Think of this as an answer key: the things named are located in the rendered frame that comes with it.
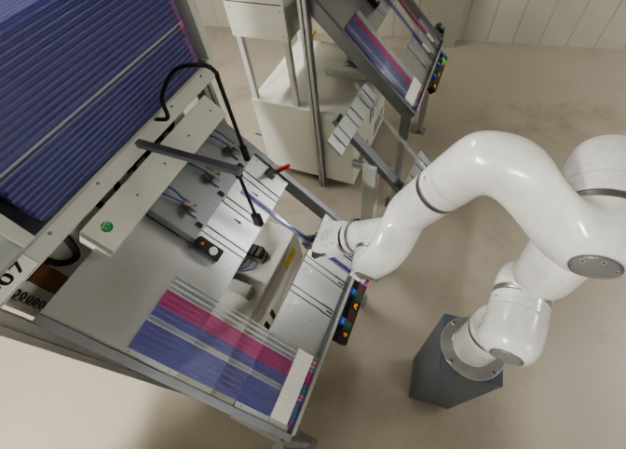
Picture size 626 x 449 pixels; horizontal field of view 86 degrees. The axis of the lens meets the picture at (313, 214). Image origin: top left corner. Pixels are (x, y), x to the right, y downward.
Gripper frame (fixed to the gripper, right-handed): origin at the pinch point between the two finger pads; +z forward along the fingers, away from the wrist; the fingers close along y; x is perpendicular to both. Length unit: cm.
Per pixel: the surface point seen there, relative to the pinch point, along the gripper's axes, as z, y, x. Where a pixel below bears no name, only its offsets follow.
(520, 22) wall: -1, -308, 100
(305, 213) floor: 94, -67, 51
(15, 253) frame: 2, 40, -53
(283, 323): 10.0, 21.8, 11.1
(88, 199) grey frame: 7, 24, -51
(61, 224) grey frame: 7, 31, -51
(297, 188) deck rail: 12.0, -19.1, -6.3
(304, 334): 8.7, 21.4, 19.2
